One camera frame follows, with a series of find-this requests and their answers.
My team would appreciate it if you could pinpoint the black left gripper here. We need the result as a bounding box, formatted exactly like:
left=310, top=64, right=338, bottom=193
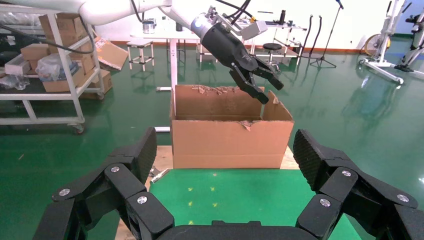
left=201, top=22, right=285, bottom=106

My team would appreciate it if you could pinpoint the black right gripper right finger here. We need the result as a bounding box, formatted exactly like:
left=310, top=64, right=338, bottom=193
left=293, top=129, right=424, bottom=240

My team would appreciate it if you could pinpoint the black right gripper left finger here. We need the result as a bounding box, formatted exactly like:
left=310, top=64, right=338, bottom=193
left=32, top=126, right=175, bottom=240

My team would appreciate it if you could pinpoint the large open cardboard carton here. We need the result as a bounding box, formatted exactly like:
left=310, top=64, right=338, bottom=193
left=169, top=84, right=295, bottom=170

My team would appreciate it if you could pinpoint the brown cardboard box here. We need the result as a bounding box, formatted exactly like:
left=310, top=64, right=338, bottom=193
left=43, top=66, right=86, bottom=93
left=20, top=43, right=51, bottom=71
left=79, top=68, right=114, bottom=100
left=39, top=12, right=96, bottom=76

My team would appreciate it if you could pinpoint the flat cardboard sheet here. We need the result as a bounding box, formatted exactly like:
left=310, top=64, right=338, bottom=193
left=95, top=38, right=129, bottom=71

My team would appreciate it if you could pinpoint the white flat box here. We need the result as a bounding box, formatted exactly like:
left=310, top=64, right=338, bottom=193
left=4, top=54, right=33, bottom=76

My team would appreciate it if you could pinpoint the silver metal clamp clip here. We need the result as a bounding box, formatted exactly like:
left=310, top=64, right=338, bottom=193
left=149, top=167, right=170, bottom=184

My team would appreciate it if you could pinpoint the black round swivel stool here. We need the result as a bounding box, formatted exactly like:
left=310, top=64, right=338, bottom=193
left=262, top=43, right=283, bottom=73

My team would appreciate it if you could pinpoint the black curved stand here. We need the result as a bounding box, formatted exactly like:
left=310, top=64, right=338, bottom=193
left=309, top=14, right=328, bottom=60
left=299, top=14, right=314, bottom=59

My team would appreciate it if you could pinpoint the black tripod microphone stand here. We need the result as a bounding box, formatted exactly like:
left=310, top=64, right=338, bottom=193
left=309, top=0, right=345, bottom=69

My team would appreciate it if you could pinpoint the white standing desk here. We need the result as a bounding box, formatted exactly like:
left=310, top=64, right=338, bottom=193
left=130, top=31, right=203, bottom=133

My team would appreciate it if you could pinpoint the green table cloth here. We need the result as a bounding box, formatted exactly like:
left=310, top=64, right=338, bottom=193
left=114, top=168, right=364, bottom=240

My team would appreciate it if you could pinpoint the white shelf cart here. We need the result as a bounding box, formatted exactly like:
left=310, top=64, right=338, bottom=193
left=0, top=4, right=106, bottom=135

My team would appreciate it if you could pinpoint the white exercise bike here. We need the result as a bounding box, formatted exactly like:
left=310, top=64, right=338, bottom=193
left=359, top=0, right=413, bottom=85

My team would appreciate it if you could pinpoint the yellow round fan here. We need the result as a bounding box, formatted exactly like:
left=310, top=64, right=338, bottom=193
left=364, top=33, right=392, bottom=57

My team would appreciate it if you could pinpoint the silver metal pot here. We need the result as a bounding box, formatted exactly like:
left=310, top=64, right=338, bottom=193
left=142, top=18, right=157, bottom=35

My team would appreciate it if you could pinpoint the small white square stool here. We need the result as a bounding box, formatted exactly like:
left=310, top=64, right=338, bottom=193
left=126, top=39, right=156, bottom=72

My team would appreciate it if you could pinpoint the black and white exercise machine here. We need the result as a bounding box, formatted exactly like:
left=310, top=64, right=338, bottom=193
left=394, top=3, right=424, bottom=80

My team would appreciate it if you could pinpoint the clear plastic bag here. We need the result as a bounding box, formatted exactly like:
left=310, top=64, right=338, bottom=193
left=0, top=74, right=31, bottom=91
left=35, top=52, right=80, bottom=82

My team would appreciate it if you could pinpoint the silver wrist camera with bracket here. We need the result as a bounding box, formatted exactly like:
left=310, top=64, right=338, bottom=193
left=206, top=5, right=269, bottom=41

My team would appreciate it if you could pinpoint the white frame work table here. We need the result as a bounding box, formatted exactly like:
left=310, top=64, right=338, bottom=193
left=231, top=13, right=308, bottom=66

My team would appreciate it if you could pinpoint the black camera cable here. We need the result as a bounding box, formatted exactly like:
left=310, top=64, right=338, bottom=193
left=215, top=0, right=258, bottom=23

